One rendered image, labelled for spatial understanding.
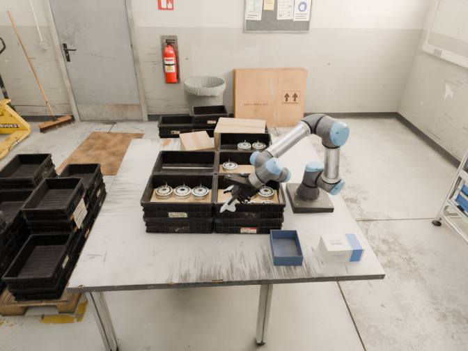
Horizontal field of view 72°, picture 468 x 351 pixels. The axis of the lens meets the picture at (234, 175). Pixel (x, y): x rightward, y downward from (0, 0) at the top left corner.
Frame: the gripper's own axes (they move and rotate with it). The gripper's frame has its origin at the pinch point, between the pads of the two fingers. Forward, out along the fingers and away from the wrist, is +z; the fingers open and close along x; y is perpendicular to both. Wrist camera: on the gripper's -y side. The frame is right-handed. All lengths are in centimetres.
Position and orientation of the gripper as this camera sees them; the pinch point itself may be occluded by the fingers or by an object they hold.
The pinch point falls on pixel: (220, 201)
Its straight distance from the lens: 159.5
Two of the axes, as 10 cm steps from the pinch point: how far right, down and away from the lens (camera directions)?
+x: 0.7, -5.5, 8.3
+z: -7.1, 5.6, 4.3
